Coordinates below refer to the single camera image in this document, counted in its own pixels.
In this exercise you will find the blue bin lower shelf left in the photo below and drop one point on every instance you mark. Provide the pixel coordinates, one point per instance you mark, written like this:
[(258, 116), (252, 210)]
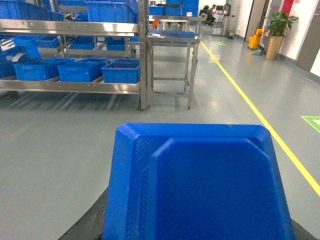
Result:
[(40, 69)]

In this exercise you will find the stainless steel shelf rack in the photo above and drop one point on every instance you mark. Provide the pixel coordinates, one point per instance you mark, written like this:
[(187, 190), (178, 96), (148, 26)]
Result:
[(91, 29)]

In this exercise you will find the blue bin shelf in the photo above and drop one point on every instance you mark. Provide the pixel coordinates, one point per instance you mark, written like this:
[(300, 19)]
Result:
[(40, 69), (82, 71)]

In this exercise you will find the blue bin with red parts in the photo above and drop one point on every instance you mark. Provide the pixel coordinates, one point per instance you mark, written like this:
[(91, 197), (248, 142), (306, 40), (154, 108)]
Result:
[(122, 71)]

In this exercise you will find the yellow mop bucket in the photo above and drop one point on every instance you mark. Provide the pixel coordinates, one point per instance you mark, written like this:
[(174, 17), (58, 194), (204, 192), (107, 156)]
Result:
[(254, 41)]

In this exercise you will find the blue bin lower shelf middle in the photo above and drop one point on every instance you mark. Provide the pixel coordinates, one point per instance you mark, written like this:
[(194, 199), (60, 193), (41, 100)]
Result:
[(82, 71)]

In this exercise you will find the stainless steel side table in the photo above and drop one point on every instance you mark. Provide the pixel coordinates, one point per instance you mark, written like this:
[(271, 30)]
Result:
[(179, 39)]

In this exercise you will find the potted plant in gold planter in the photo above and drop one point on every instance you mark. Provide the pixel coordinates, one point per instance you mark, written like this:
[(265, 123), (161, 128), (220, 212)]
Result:
[(276, 28)]

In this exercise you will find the seated person in background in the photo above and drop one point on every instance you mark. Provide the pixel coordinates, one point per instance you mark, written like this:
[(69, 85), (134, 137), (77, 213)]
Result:
[(208, 13)]

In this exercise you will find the blue block part with knob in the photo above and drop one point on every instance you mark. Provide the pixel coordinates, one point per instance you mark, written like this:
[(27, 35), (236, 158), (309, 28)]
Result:
[(178, 181)]

